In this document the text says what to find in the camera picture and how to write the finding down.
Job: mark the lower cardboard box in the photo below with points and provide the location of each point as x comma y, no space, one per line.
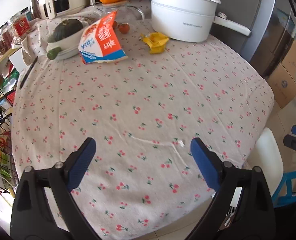
282,85

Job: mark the green lime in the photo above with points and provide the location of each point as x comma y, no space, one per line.
52,54

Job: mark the white plastic trash bin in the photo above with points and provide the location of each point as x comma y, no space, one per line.
266,155

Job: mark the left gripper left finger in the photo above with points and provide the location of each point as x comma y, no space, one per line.
31,214

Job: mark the cherry print tablecloth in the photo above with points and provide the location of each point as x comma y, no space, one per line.
143,113

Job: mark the white bowl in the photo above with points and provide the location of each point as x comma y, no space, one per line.
68,45

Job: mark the blue plastic stool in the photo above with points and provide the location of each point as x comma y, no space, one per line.
290,197

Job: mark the yellow crumpled wrapper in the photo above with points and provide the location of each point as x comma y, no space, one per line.
156,42

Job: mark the white electric cooking pot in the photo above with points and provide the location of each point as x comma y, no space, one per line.
190,20

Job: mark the red labelled jar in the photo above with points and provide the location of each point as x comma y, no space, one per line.
20,25

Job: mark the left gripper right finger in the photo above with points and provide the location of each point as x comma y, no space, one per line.
241,207

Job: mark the black pen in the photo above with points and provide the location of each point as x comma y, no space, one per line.
27,73

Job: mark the grey refrigerator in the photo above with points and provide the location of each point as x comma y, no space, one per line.
272,24

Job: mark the orange white flour bag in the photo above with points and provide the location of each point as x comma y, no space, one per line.
99,42

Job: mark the small red tomatoes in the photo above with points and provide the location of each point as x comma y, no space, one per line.
123,28

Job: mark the wire storage rack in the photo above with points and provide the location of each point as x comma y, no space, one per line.
8,175

